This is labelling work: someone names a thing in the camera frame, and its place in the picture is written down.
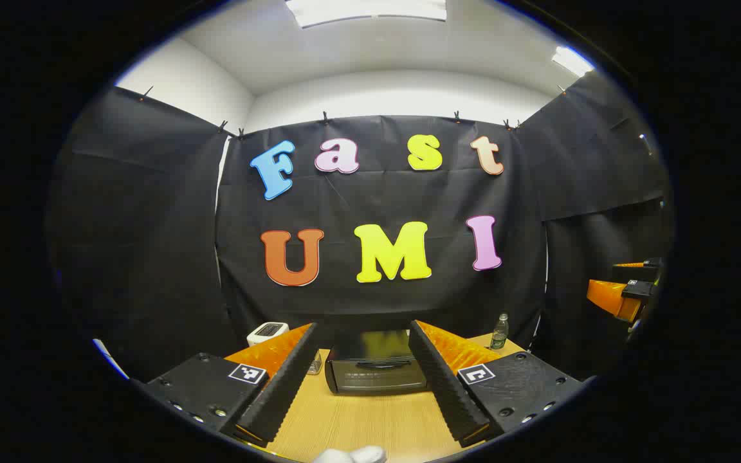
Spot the row of cloth clips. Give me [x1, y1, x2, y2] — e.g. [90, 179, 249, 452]
[139, 86, 567, 140]

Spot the black electric oven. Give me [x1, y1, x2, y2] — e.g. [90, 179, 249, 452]
[324, 330, 430, 396]

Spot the clear plastic water bottle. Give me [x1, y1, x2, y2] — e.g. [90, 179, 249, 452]
[490, 313, 511, 352]

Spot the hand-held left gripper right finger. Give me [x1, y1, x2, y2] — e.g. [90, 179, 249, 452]
[408, 320, 587, 449]

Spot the small ceiling light panel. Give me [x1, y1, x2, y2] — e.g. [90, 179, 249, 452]
[551, 46, 596, 78]

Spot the white toaster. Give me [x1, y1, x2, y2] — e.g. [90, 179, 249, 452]
[246, 322, 290, 348]

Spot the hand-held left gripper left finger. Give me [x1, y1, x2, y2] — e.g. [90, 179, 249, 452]
[129, 323, 320, 449]

